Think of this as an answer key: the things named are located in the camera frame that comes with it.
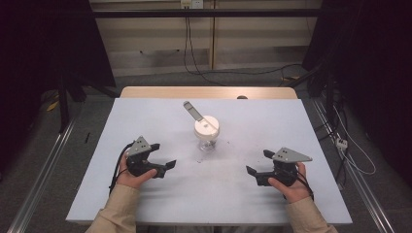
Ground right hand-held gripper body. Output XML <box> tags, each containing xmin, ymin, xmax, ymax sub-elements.
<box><xmin>271</xmin><ymin>147</ymin><xmax>314</xmax><ymax>188</ymax></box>

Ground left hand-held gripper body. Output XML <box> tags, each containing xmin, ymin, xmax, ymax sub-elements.
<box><xmin>124</xmin><ymin>135</ymin><xmax>156</xmax><ymax>179</ymax></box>

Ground white lidded round container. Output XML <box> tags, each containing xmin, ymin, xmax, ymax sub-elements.
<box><xmin>183</xmin><ymin>100</ymin><xmax>222</xmax><ymax>152</ymax></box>

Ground person's left hand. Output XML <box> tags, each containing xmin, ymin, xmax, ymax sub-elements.
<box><xmin>116</xmin><ymin>157</ymin><xmax>159</xmax><ymax>190</ymax></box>

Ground person's right hand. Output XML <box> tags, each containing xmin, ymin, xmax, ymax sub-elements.
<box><xmin>267</xmin><ymin>161</ymin><xmax>314</xmax><ymax>205</ymax></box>

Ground pale table cover board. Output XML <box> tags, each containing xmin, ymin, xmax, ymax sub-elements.
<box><xmin>65</xmin><ymin>97</ymin><xmax>354</xmax><ymax>226</ymax></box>

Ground white power strip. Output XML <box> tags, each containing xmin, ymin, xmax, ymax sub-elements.
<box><xmin>334</xmin><ymin>137</ymin><xmax>350</xmax><ymax>151</ymax></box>

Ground wooden table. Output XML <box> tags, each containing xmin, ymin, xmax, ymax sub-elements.
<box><xmin>120</xmin><ymin>85</ymin><xmax>299</xmax><ymax>100</ymax></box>

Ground black metal stand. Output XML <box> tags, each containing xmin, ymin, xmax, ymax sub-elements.
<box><xmin>56</xmin><ymin>76</ymin><xmax>87</xmax><ymax>134</ymax></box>

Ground black curtain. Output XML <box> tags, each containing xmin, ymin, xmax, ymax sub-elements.
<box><xmin>302</xmin><ymin>0</ymin><xmax>412</xmax><ymax>188</ymax></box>
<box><xmin>0</xmin><ymin>0</ymin><xmax>117</xmax><ymax>178</ymax></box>

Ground black horizontal bar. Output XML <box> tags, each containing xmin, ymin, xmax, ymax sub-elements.
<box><xmin>91</xmin><ymin>9</ymin><xmax>323</xmax><ymax>18</ymax></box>

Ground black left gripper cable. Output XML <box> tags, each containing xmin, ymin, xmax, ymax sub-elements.
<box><xmin>108</xmin><ymin>141</ymin><xmax>136</xmax><ymax>196</ymax></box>

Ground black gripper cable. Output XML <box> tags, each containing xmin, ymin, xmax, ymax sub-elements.
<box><xmin>294</xmin><ymin>170</ymin><xmax>316</xmax><ymax>201</ymax></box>
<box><xmin>108</xmin><ymin>141</ymin><xmax>136</xmax><ymax>196</ymax></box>

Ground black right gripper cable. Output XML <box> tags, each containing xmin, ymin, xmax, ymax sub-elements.
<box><xmin>294</xmin><ymin>170</ymin><xmax>316</xmax><ymax>201</ymax></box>

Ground white floor cable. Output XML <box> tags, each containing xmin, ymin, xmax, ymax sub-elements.
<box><xmin>332</xmin><ymin>105</ymin><xmax>378</xmax><ymax>177</ymax></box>

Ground black wall cable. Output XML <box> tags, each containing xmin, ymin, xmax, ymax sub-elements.
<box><xmin>183</xmin><ymin>16</ymin><xmax>225</xmax><ymax>86</ymax></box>
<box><xmin>188</xmin><ymin>16</ymin><xmax>303</xmax><ymax>77</ymax></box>

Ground aluminium floor rail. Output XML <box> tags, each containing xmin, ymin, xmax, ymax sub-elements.
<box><xmin>6</xmin><ymin>118</ymin><xmax>78</xmax><ymax>233</ymax></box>
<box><xmin>310</xmin><ymin>96</ymin><xmax>396</xmax><ymax>233</ymax></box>

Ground white wall socket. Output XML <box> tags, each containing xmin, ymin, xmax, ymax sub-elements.
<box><xmin>180</xmin><ymin>0</ymin><xmax>204</xmax><ymax>10</ymax></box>

